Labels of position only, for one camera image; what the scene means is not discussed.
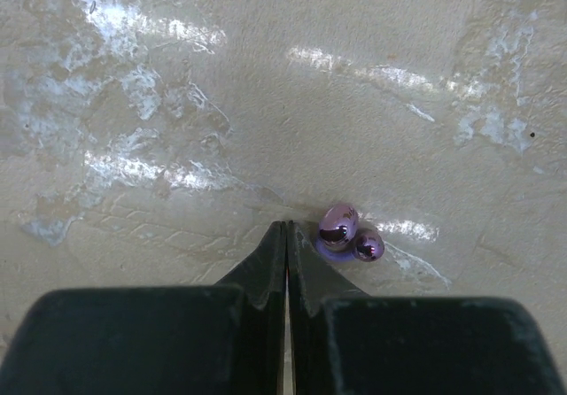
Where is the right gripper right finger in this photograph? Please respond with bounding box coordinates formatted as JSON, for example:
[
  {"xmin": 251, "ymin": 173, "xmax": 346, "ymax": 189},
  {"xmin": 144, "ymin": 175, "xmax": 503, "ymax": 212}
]
[{"xmin": 286, "ymin": 222, "xmax": 566, "ymax": 394}]

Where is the purple earbud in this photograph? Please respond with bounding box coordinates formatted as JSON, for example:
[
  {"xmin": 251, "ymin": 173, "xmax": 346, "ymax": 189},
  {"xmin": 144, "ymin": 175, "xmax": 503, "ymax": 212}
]
[{"xmin": 315, "ymin": 204, "xmax": 385, "ymax": 263}]

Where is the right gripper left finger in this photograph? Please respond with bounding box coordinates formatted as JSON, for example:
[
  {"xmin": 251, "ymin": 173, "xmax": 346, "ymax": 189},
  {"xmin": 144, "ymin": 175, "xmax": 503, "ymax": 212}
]
[{"xmin": 1, "ymin": 221, "xmax": 287, "ymax": 394}]

